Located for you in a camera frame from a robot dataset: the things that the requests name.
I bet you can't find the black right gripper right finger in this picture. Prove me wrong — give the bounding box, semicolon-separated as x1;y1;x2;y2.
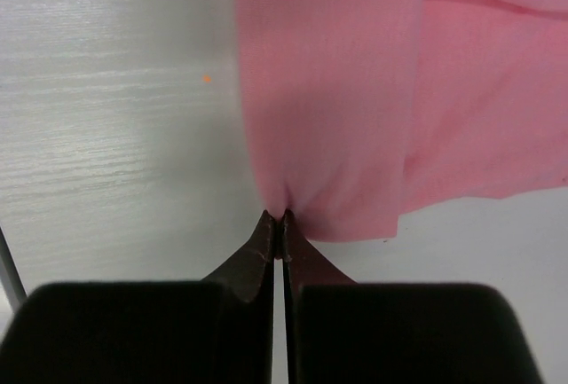
280;212;542;383

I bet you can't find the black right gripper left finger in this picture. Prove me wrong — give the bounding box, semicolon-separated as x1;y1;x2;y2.
1;214;276;383

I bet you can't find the pink t shirt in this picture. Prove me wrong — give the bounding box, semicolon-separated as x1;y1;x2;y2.
235;0;567;241

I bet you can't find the right aluminium frame post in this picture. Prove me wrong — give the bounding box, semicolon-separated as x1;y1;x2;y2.
0;231;27;311

